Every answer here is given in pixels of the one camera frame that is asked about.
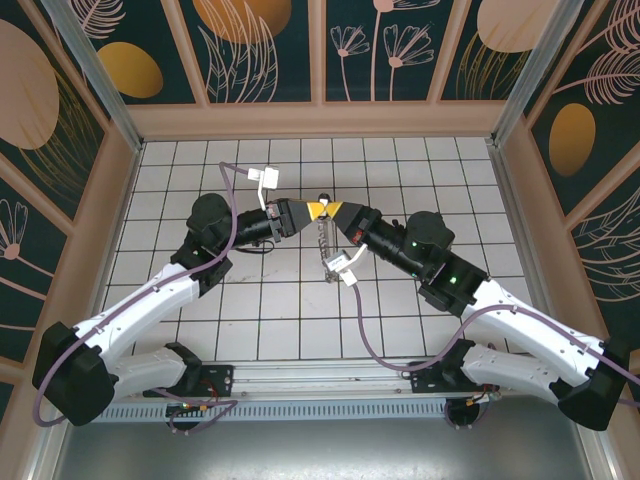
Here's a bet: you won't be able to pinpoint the grey slotted cable duct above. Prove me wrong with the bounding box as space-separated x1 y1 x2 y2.
69 399 451 425

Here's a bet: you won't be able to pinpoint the grey metal base sheet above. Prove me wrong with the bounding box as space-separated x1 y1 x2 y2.
52 419 609 480

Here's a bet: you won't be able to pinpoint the aluminium frame post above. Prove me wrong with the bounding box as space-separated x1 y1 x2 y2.
39 0 146 151
491 0 599 147

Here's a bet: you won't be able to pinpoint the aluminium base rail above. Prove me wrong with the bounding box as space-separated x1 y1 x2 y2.
232 363 414 399

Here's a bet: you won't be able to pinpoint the aluminium side rail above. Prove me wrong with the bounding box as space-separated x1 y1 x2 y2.
485 138 624 480
34 142 147 480

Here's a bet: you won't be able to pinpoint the red left base wires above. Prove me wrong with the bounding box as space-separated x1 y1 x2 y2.
197 379 224 416

